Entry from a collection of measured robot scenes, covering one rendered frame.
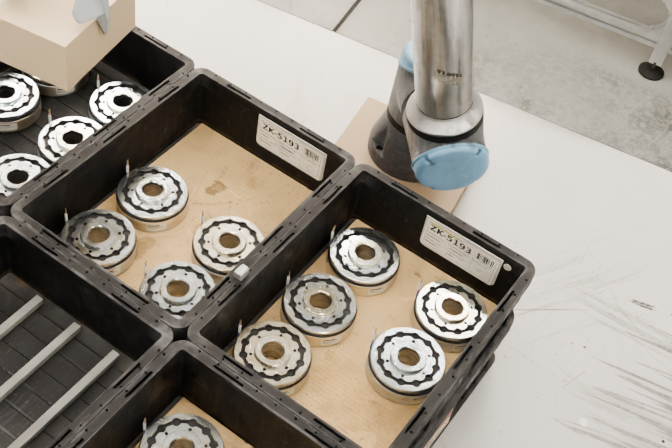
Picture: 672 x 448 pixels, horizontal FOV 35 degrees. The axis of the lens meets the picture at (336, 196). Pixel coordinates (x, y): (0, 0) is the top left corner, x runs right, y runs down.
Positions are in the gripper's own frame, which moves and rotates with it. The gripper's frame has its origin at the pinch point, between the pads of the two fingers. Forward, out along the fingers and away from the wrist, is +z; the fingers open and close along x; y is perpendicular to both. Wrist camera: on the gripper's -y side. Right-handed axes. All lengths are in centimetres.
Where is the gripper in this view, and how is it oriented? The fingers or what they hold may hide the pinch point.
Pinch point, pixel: (63, 10)
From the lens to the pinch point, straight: 148.4
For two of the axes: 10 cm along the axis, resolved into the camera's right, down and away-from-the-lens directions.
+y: -4.3, 6.3, -6.5
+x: 9.0, 4.0, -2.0
